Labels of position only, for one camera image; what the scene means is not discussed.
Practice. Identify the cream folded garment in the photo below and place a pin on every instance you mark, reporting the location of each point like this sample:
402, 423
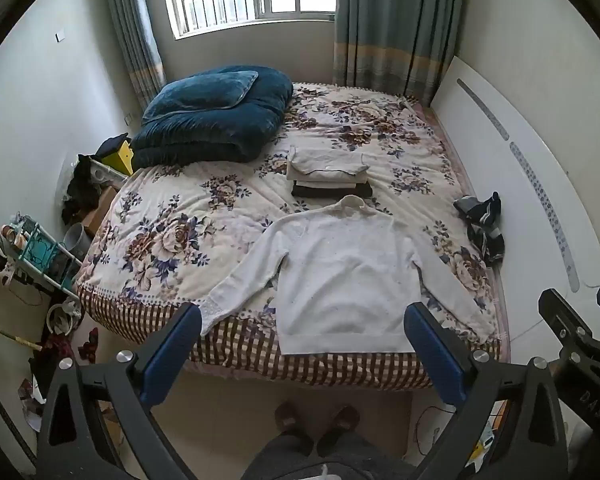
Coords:
325, 162

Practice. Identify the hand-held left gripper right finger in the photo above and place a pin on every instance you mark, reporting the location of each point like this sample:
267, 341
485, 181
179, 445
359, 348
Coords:
432, 355

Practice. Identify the narrow teal curtain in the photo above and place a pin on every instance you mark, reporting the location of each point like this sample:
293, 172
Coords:
135, 30

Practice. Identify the pile of dark clothes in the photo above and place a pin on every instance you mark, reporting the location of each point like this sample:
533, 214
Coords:
82, 190

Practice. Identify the floral bed blanket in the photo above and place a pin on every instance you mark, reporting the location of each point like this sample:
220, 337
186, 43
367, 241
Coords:
190, 225

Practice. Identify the white headboard panel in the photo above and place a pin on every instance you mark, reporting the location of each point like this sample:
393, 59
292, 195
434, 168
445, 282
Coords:
480, 125

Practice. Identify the dark folded garment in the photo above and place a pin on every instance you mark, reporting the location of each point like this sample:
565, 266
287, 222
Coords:
330, 191

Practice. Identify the dark striped cloth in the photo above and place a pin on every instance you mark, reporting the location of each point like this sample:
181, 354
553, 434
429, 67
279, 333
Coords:
485, 225

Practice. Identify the brown slipper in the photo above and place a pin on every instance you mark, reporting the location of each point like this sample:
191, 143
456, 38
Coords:
292, 420
340, 427

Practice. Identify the white basin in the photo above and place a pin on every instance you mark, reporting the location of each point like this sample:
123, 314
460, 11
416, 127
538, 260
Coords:
62, 315

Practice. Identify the cardboard box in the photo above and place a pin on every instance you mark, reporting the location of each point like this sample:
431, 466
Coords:
100, 210

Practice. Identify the dark blue pillow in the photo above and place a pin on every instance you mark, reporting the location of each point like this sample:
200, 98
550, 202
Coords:
200, 92

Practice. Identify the teal storage rack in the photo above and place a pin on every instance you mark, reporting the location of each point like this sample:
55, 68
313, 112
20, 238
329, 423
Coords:
40, 250

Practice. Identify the dark blue quilt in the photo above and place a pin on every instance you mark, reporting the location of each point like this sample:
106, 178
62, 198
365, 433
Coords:
215, 130

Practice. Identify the red cloth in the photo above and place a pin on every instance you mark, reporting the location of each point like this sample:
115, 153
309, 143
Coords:
90, 345

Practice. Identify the yellow box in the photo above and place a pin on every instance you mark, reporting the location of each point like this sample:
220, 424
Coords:
120, 160

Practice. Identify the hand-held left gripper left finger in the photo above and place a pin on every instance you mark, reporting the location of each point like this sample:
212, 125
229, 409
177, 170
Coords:
172, 355

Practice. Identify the white knitted sweater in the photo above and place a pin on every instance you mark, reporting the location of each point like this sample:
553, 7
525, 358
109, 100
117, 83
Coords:
345, 280

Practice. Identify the grey bucket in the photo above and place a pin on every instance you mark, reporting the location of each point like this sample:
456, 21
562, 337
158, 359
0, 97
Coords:
77, 240

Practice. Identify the wide teal curtain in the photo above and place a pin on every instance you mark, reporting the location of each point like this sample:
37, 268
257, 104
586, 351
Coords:
395, 25

